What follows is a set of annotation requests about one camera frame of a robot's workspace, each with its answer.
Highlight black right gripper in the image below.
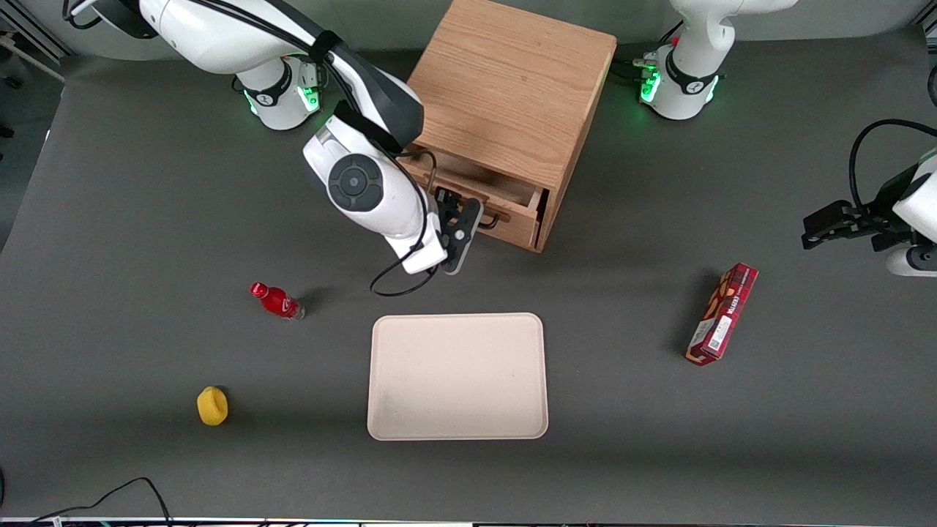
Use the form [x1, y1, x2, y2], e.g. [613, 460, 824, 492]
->
[436, 187, 474, 236]

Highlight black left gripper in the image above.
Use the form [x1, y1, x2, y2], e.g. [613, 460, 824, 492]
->
[802, 167, 921, 254]

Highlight wooden drawer with black handle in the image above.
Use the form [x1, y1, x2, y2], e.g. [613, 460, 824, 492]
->
[400, 149, 550, 253]

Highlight wooden drawer cabinet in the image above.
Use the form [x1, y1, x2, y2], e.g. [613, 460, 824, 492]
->
[399, 0, 618, 254]

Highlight red snack box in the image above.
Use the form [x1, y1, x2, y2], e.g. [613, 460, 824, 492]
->
[685, 262, 759, 367]

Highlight beige rectangular tray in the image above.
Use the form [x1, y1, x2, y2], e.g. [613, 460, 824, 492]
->
[367, 313, 550, 441]

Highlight red plastic bottle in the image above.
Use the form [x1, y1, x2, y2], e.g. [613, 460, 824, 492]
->
[250, 282, 305, 321]

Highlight yellow sponge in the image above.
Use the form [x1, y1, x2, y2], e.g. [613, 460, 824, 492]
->
[196, 386, 229, 427]

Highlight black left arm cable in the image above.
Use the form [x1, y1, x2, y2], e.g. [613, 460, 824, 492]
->
[848, 119, 937, 210]

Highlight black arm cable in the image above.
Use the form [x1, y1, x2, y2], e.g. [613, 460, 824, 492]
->
[848, 119, 937, 210]
[369, 149, 441, 298]

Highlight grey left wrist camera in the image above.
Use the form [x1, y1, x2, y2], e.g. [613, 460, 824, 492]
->
[886, 245, 937, 278]

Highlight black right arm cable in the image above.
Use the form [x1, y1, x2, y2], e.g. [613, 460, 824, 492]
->
[369, 149, 441, 298]

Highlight black left base cables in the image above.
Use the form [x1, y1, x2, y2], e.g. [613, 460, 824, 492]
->
[611, 20, 684, 83]

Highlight black floor cable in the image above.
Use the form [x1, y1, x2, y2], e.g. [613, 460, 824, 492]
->
[0, 476, 173, 527]

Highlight aluminium frame rail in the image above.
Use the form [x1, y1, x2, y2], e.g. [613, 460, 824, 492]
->
[0, 6, 75, 83]

